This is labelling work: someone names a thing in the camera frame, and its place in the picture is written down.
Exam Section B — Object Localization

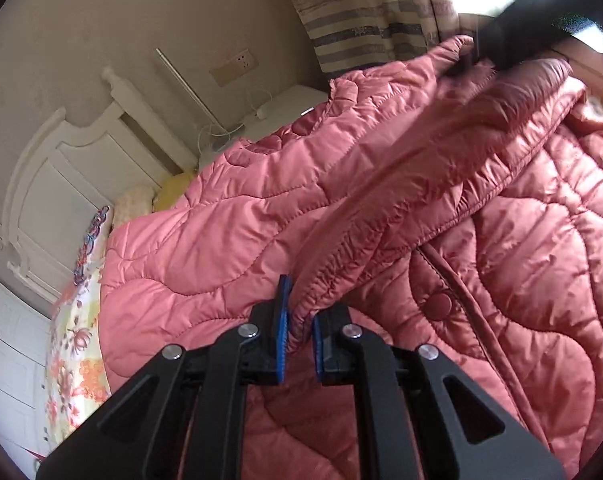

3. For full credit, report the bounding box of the yellow pillow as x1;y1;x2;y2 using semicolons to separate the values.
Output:
152;171;198;212

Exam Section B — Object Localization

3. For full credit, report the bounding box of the pink quilted jacket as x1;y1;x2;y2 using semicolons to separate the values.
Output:
98;35;603;480

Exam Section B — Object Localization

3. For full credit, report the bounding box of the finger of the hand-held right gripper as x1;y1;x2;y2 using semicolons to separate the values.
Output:
469;15;529;73

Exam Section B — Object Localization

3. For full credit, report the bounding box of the cream pillow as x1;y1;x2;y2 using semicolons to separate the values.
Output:
112;184;156;228

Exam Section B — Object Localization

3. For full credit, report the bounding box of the white wooden headboard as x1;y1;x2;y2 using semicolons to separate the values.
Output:
1;67;197;291

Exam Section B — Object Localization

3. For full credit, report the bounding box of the white rod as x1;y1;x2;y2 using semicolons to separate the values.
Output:
154;48;221;137

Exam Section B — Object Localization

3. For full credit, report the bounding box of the striped patterned curtain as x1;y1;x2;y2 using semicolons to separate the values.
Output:
268;0;463;80

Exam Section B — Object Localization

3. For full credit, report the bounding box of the white nightstand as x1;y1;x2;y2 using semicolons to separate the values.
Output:
240;85;332;145

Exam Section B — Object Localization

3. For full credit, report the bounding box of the floral bed sheet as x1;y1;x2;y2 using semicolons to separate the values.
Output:
44;240;117;446

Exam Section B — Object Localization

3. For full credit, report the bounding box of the white cable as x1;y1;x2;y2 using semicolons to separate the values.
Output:
196;89;278;157

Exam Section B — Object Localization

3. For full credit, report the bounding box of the colourful patterned pillow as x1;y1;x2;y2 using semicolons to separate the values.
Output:
74;206;116;283

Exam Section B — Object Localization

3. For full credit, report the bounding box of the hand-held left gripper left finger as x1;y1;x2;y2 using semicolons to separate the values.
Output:
35;274;294;480

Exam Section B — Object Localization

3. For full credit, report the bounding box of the wall socket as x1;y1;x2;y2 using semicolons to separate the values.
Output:
210;48;260;87

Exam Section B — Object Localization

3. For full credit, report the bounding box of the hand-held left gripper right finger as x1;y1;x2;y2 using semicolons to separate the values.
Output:
312;305;567;480

